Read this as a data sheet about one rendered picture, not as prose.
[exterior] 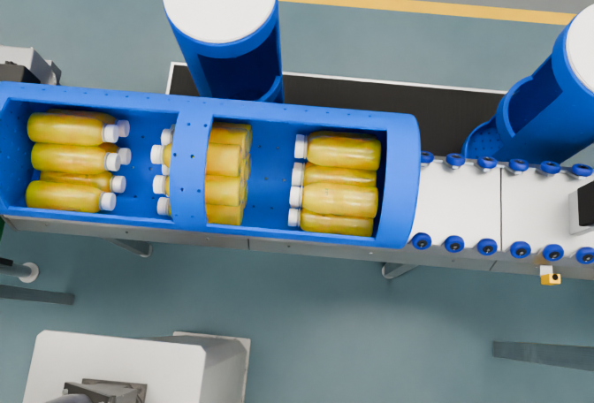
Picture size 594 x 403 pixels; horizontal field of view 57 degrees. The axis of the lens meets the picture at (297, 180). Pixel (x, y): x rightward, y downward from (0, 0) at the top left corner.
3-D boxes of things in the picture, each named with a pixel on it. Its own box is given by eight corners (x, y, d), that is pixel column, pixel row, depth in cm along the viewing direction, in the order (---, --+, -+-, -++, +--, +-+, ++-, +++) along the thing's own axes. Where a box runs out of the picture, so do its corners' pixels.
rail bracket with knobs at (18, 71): (36, 114, 141) (17, 98, 131) (9, 112, 141) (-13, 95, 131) (44, 79, 144) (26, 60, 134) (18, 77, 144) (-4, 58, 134)
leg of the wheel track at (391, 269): (395, 279, 219) (433, 261, 158) (381, 277, 219) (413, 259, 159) (396, 264, 220) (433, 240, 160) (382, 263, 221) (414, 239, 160)
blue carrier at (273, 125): (392, 259, 126) (420, 234, 99) (17, 225, 128) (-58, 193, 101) (397, 142, 134) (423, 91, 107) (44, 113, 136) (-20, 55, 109)
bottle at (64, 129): (24, 116, 115) (102, 122, 115) (39, 108, 121) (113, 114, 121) (27, 146, 118) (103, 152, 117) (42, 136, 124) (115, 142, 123)
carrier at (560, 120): (525, 124, 220) (454, 127, 220) (667, -4, 136) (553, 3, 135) (538, 193, 213) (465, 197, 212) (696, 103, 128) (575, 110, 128)
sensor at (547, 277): (552, 285, 130) (561, 284, 125) (539, 284, 130) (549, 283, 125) (551, 253, 132) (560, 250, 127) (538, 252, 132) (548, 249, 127)
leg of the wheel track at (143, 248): (151, 257, 221) (96, 231, 161) (137, 256, 221) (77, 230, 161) (154, 243, 223) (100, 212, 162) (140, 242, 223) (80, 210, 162)
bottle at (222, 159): (238, 183, 112) (157, 177, 113) (243, 165, 118) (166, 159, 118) (237, 155, 108) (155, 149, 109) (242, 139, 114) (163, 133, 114)
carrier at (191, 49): (199, 126, 220) (254, 169, 215) (138, 1, 135) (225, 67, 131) (245, 75, 226) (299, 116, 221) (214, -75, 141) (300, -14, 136)
